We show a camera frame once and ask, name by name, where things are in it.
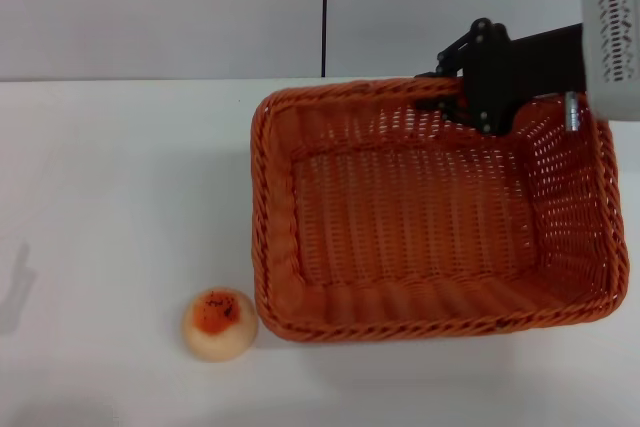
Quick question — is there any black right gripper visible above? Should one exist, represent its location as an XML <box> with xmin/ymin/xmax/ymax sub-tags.
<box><xmin>413</xmin><ymin>18</ymin><xmax>588</xmax><ymax>138</ymax></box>

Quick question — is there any orange woven wicker basket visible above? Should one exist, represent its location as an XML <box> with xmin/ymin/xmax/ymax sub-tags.
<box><xmin>248</xmin><ymin>78</ymin><xmax>629</xmax><ymax>344</ymax></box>

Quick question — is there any silver metal connector plug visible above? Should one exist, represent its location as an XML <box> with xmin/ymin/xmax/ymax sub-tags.
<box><xmin>564</xmin><ymin>91</ymin><xmax>584</xmax><ymax>135</ymax></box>

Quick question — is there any round peach-coloured bun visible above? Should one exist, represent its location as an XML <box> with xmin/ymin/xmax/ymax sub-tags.
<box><xmin>180</xmin><ymin>287</ymin><xmax>260</xmax><ymax>363</ymax></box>

